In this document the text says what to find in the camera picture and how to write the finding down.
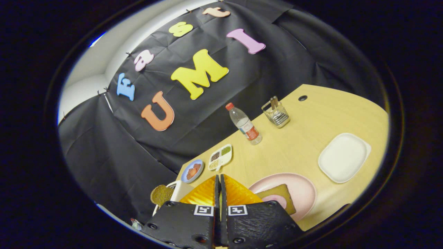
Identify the white divided seasoning dish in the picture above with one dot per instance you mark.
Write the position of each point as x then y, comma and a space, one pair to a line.
221, 159

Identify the brown bread slice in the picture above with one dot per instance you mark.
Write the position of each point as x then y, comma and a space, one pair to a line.
280, 193
161, 195

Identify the white toaster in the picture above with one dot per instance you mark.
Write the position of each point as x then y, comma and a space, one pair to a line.
181, 192

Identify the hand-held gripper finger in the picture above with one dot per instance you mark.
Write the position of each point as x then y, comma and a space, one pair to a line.
217, 221
223, 221

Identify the pink round plate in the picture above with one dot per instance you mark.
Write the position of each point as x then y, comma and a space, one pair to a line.
301, 190

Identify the clear water bottle red cap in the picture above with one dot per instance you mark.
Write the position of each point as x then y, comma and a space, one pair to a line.
244, 124

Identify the blue plate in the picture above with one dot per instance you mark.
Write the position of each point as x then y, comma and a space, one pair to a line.
183, 175

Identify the pile of red food slices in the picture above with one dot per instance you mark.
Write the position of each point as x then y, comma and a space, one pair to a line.
193, 171

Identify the white rectangular plate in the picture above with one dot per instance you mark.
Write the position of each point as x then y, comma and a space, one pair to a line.
344, 157

